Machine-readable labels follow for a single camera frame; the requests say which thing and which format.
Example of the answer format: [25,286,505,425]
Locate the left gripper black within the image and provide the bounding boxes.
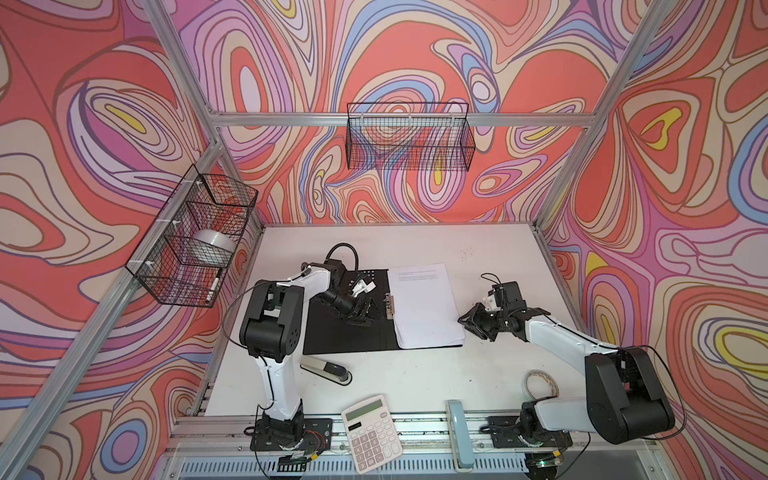
[314,290,383,325]

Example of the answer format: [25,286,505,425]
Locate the printed paper sheets stack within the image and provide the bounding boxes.
[387,263,466,350]

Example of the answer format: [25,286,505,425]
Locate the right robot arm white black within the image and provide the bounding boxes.
[458,303,676,445]

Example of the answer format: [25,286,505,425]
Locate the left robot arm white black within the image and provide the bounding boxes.
[238,242,375,437]

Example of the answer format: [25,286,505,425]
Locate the black grey stapler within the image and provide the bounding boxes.
[299,356,353,386]

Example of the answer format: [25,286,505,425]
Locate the white desk calculator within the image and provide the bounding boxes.
[341,395,404,475]

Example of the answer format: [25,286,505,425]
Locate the white marker in basket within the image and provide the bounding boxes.
[205,268,223,305]

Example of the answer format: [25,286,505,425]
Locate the silver tape roll in basket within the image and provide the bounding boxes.
[187,229,236,268]

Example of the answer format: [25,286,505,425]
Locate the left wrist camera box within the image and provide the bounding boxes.
[352,279,376,298]

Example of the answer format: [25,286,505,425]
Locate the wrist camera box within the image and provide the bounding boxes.
[482,281,527,312]
[352,279,376,298]

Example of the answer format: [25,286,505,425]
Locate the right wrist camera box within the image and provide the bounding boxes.
[482,281,527,312]

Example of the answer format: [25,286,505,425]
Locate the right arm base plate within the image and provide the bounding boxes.
[479,415,573,450]

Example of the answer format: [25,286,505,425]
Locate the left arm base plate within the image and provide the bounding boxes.
[243,417,333,454]

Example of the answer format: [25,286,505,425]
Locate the black wire basket left wall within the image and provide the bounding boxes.
[125,166,258,308]

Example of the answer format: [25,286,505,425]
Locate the black wire basket wall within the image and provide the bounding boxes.
[345,100,476,172]
[125,166,258,308]

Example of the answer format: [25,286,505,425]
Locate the black wire basket back wall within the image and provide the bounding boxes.
[345,100,476,172]

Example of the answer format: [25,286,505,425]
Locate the aluminium frame rail front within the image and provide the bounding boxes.
[153,411,675,479]

